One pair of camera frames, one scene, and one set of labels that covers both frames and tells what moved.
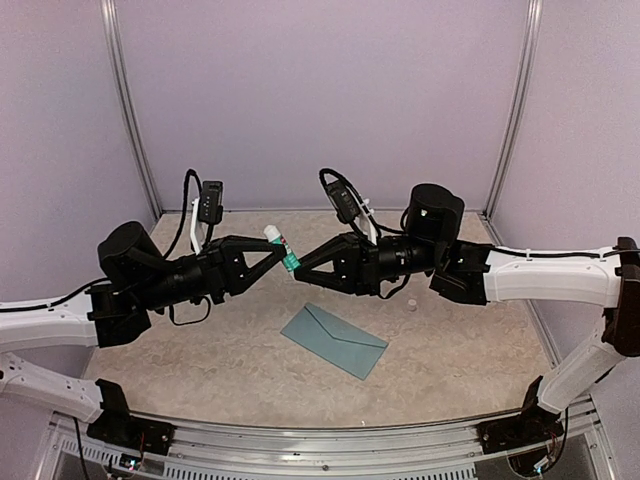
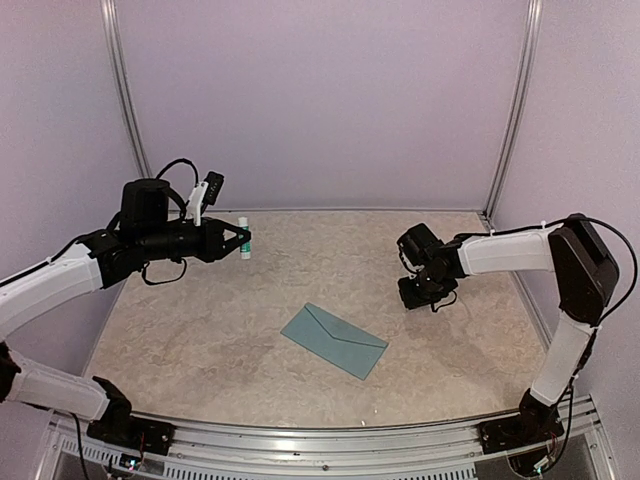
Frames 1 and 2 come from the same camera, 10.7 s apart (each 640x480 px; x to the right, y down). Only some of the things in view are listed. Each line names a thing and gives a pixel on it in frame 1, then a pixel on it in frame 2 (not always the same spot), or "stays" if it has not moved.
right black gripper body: x=368 y=269 → x=426 y=291
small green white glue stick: x=274 y=236 → x=245 y=249
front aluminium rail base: x=583 y=449 stays
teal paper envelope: x=335 y=341 stays
